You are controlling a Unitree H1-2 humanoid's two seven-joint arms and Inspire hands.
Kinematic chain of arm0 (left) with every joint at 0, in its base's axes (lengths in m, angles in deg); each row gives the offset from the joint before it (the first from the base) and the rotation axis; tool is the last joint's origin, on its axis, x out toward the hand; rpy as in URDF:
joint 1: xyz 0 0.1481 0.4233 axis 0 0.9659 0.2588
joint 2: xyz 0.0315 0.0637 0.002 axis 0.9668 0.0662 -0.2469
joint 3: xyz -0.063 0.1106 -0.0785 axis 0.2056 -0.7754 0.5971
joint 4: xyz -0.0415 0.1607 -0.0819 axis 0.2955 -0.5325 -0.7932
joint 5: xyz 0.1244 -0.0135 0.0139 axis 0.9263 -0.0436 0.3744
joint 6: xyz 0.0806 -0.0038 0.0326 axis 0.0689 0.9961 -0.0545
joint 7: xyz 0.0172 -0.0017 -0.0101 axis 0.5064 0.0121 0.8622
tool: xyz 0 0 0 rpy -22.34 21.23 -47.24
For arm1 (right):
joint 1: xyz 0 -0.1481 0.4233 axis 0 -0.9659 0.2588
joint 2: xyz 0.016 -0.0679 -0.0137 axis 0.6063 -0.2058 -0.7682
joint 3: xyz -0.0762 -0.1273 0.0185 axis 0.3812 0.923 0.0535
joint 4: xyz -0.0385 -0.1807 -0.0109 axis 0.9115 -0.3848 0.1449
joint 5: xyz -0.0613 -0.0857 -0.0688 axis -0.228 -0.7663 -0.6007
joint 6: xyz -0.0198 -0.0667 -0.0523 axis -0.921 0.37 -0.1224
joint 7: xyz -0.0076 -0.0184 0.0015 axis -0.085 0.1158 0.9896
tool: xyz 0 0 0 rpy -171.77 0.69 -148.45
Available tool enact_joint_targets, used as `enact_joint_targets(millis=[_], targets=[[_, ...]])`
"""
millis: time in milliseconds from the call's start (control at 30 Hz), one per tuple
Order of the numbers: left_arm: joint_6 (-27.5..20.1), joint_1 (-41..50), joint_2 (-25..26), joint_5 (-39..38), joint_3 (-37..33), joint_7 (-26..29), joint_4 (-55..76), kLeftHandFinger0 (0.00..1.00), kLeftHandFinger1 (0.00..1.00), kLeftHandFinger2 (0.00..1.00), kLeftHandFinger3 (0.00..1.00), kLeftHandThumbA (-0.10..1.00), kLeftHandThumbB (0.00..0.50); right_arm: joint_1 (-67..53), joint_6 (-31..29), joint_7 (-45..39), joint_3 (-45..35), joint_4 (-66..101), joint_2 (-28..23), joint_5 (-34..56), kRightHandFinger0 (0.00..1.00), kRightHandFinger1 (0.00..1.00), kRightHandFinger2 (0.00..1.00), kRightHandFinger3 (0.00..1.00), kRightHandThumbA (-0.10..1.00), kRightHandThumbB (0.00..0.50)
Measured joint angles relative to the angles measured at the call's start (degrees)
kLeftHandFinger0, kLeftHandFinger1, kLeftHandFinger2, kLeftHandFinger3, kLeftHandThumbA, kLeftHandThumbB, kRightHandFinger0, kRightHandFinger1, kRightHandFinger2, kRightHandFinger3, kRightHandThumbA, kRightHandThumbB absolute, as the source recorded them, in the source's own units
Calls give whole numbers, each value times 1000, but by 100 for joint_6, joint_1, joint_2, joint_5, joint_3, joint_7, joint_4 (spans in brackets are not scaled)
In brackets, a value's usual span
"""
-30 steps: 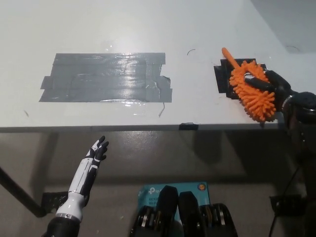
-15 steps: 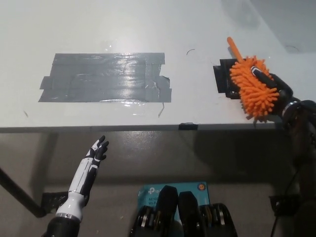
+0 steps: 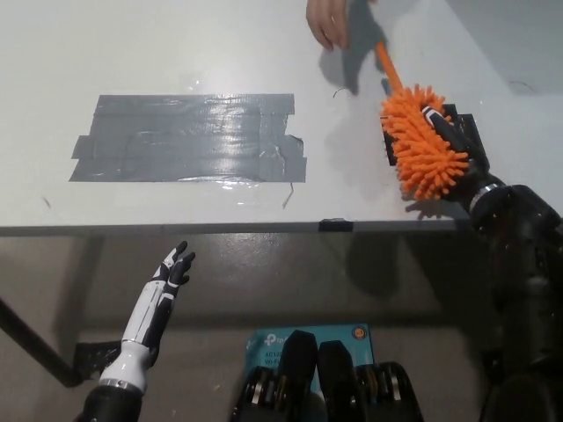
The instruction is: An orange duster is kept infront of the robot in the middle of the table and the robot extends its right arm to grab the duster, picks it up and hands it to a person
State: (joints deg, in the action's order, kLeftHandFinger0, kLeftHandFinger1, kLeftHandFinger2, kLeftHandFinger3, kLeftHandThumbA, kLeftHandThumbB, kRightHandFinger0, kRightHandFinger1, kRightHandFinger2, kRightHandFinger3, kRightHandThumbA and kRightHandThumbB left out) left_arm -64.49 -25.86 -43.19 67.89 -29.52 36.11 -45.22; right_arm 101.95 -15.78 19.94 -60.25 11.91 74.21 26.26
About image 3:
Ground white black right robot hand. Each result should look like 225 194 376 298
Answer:
420 105 503 213

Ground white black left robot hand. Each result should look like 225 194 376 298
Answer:
99 240 196 393

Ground bare person hand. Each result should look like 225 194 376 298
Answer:
305 0 352 52

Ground orange microfibre duster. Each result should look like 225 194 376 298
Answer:
375 40 471 202

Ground robot black legs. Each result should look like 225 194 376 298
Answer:
230 329 426 422

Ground large black tape patch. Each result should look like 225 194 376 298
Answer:
381 103 490 169

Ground black metal table leg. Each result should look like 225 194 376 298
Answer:
0 297 84 389

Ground teal router box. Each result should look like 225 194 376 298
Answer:
244 324 376 393

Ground grey duct tape patch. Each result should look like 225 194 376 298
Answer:
69 92 308 183

